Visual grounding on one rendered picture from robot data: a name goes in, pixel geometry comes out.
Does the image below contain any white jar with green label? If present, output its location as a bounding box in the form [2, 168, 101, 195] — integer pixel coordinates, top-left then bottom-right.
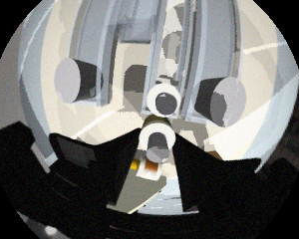
[141, 113, 176, 162]
[147, 84, 181, 119]

